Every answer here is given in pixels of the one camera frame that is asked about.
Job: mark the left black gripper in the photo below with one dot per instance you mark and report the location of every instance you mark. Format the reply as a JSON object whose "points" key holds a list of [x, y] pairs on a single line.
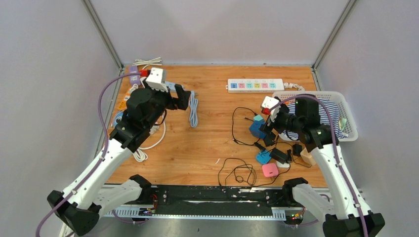
{"points": [[181, 102]]}

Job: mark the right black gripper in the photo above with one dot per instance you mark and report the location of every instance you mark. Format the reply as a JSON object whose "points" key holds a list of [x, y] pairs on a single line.
{"points": [[267, 129]]}

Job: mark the dark blue cube adapter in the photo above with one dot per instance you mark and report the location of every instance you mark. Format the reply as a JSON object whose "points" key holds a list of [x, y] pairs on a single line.
{"points": [[255, 129]]}

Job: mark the light blue power strip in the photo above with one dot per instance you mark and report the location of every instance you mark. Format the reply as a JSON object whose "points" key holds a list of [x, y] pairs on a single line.
{"points": [[171, 86]]}

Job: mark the wooden cube adapter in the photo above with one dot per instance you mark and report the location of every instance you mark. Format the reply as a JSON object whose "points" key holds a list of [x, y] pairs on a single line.
{"points": [[307, 157]]}

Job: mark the white power strip blue USB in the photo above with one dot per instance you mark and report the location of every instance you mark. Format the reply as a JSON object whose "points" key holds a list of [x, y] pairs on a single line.
{"points": [[260, 85]]}

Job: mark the black TP-Link charger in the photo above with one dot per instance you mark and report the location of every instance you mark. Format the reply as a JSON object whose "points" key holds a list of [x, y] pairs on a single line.
{"points": [[259, 146]]}

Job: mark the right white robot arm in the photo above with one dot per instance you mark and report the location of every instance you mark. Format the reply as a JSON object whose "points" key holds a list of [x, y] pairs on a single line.
{"points": [[348, 215]]}

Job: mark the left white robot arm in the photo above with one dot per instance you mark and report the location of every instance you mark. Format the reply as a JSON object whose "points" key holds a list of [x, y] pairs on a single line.
{"points": [[82, 204]]}

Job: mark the small blue charger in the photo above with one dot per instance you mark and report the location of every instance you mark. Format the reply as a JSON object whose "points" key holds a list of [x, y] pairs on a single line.
{"points": [[263, 157]]}

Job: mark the pink square charger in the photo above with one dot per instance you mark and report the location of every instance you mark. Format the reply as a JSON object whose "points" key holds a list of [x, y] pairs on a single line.
{"points": [[270, 170]]}

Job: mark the white square charger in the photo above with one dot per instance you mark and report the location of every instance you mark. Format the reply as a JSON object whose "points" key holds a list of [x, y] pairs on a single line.
{"points": [[282, 165]]}

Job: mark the purple power strip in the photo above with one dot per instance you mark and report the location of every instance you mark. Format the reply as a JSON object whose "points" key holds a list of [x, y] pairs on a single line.
{"points": [[134, 79]]}

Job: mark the orange power strip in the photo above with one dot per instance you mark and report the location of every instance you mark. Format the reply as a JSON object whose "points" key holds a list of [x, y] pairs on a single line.
{"points": [[122, 105]]}

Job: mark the white plastic basket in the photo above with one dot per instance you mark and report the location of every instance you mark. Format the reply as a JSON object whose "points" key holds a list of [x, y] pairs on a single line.
{"points": [[342, 118]]}

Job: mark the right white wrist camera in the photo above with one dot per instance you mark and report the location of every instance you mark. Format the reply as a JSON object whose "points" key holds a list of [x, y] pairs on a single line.
{"points": [[269, 107]]}

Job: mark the black mounting rail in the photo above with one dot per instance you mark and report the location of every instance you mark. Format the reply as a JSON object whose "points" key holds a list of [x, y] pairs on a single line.
{"points": [[216, 201]]}

